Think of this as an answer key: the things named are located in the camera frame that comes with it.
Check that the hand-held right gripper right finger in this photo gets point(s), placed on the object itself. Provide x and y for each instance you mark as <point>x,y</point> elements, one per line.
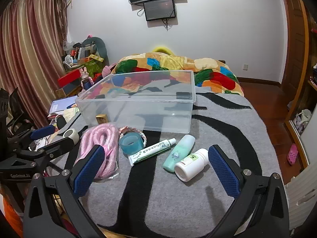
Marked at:
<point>224,171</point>

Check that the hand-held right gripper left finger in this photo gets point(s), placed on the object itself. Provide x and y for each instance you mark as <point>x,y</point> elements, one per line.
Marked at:
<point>89,171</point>

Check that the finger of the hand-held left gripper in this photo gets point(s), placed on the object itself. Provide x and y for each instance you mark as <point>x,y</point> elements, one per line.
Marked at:
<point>43,132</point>
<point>57,147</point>

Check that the white pill bottle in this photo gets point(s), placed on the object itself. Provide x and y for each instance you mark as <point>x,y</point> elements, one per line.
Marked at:
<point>192,164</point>

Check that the green lotion bottle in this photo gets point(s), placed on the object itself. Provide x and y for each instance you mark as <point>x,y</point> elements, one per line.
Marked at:
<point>179,152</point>

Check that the blue tape roll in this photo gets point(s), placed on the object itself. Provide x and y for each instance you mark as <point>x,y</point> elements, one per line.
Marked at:
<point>130,145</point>

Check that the white ointment tube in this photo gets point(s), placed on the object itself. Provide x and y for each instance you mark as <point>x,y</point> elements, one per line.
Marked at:
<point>151,151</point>

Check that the clear plastic storage box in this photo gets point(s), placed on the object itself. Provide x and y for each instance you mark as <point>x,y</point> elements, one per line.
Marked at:
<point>138,114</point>

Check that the white tape roll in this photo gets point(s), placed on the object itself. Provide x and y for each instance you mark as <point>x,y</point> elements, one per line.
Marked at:
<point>71,134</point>

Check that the stack of papers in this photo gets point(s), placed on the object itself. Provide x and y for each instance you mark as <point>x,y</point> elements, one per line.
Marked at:
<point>62,104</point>

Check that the small gold block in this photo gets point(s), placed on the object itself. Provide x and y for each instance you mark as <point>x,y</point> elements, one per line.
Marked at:
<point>102,119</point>

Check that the red box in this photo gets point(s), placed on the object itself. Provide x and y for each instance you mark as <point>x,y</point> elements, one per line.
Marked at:
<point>69,77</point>

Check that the pink bunny toy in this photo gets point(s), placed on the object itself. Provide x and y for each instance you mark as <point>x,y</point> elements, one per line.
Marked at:
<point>85,75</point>

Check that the pink clog shoe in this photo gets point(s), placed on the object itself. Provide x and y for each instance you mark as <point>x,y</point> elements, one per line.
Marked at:
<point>292,153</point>

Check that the grey black striped blanket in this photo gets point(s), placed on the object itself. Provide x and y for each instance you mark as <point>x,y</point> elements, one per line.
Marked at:
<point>158,203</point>

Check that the striped pink curtain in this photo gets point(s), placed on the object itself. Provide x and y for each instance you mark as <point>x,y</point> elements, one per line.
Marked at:
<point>29,54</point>

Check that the green box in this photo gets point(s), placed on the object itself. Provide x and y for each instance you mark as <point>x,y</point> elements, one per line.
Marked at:
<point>92,65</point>

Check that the pink plush hat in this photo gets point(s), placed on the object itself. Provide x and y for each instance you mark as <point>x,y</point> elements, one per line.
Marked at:
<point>107,70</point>

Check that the white bag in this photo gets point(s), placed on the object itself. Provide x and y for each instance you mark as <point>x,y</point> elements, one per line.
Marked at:
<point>303,120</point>

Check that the grey neck pillow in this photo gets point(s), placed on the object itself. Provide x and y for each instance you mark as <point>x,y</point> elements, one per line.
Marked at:
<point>99,45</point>

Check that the colourful patterned quilt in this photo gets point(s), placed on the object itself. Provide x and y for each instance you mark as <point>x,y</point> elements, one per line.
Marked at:
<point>173,62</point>

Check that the wooden wardrobe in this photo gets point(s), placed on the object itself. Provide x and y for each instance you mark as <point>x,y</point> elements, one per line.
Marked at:
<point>296,42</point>

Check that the white wall socket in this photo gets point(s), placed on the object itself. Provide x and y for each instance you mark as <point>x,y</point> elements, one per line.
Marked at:
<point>245,67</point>

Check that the small black wall monitor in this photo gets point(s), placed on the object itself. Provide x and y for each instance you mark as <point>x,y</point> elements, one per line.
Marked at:
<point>159,10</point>

